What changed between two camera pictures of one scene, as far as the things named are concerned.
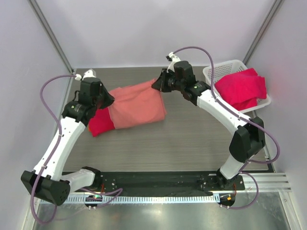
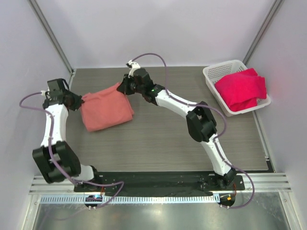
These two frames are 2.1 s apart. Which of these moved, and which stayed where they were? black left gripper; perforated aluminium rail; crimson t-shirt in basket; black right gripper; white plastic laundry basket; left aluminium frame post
Moved: black right gripper; black left gripper
Stayed: crimson t-shirt in basket; perforated aluminium rail; white plastic laundry basket; left aluminium frame post
